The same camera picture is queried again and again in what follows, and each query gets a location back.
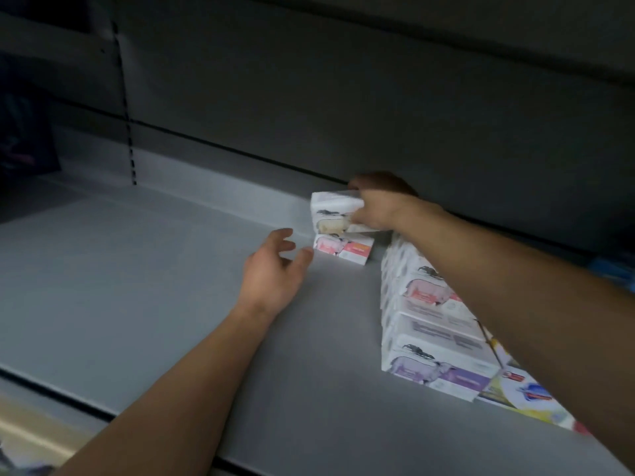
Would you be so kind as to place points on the red package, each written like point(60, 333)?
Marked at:
point(581, 428)

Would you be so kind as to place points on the person's right thumb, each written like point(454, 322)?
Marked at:
point(360, 213)

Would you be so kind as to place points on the slotted shelf upright strip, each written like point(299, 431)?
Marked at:
point(125, 108)

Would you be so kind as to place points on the shelf edge price rail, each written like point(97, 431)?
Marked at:
point(44, 421)

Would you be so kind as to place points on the person's left hand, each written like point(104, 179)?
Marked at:
point(265, 282)

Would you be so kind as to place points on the person's right hand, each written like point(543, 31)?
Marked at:
point(384, 208)

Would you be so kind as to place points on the white box with pink label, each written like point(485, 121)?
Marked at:
point(345, 248)

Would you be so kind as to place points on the blue package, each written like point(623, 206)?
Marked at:
point(615, 272)

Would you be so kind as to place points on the row of white animal-print boxes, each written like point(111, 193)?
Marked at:
point(431, 337)

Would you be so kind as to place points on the white box with beige animal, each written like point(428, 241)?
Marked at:
point(331, 213)

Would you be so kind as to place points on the grey metal shelf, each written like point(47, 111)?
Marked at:
point(124, 292)

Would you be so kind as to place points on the person's left forearm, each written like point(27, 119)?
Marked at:
point(168, 391)

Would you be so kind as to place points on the person's right forearm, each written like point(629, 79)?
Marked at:
point(526, 302)

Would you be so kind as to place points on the white carton with yellow-blue print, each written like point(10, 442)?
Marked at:
point(526, 394)

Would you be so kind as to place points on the person's left thumb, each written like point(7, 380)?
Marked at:
point(301, 266)

